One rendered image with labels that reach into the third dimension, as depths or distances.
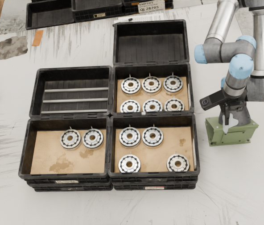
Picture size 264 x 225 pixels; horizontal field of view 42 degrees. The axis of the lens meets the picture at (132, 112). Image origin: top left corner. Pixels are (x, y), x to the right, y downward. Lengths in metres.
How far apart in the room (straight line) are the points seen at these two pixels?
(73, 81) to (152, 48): 0.48
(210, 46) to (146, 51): 0.70
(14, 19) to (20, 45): 1.30
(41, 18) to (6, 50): 0.84
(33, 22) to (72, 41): 0.91
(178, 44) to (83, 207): 1.02
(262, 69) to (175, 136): 0.50
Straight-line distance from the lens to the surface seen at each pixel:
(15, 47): 2.34
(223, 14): 1.49
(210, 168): 1.76
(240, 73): 1.20
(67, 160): 1.68
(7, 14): 3.72
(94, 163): 1.64
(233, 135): 1.73
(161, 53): 1.95
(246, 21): 3.35
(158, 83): 1.79
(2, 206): 1.86
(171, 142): 1.65
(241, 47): 1.29
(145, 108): 1.71
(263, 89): 1.62
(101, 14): 2.82
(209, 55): 1.32
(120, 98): 1.79
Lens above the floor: 2.33
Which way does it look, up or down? 60 degrees down
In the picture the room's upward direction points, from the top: 9 degrees counter-clockwise
